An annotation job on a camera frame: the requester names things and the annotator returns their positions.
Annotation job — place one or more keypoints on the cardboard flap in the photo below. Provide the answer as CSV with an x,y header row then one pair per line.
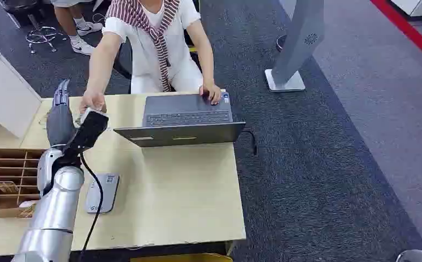
x,y
8,212

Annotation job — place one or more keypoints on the grey round object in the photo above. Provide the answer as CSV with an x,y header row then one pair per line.
x,y
417,256

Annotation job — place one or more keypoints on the grey standing kiosk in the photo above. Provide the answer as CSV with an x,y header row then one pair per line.
x,y
297,39

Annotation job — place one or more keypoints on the grey open laptop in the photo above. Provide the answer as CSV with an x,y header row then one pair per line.
x,y
187,124

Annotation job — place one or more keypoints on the yellow panel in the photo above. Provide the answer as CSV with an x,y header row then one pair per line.
x,y
182,258

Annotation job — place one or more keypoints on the grey card reader pad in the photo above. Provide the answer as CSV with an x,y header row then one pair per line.
x,y
102,193

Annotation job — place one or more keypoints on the person's left hand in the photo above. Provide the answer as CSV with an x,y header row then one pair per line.
x,y
211,92

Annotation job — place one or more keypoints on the chrome chair base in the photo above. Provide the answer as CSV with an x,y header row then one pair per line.
x,y
41,35

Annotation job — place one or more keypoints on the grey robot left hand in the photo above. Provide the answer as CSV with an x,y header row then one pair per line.
x,y
58,123

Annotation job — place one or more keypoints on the person's right hand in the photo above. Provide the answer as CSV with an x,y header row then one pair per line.
x,y
91,101

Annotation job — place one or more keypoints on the person's hand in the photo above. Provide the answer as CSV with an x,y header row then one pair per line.
x,y
91,101
211,92

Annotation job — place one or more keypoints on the brown card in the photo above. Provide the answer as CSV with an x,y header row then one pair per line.
x,y
7,187

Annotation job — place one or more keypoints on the white cabinet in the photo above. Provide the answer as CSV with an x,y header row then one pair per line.
x,y
5,90

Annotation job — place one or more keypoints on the seated person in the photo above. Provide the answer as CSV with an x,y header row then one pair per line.
x,y
153,43

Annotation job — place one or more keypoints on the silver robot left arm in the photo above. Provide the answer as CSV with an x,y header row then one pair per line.
x,y
54,213

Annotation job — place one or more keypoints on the white furniture piece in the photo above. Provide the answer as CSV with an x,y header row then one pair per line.
x,y
418,6

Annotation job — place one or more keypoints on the standing person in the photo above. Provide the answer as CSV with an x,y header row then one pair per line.
x,y
77,21

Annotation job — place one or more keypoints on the wooden card box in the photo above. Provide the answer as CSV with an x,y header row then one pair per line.
x,y
12,170

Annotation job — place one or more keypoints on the black chair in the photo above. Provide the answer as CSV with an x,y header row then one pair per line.
x,y
123,61

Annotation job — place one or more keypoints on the red floor tape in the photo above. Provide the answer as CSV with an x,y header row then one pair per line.
x,y
409,30

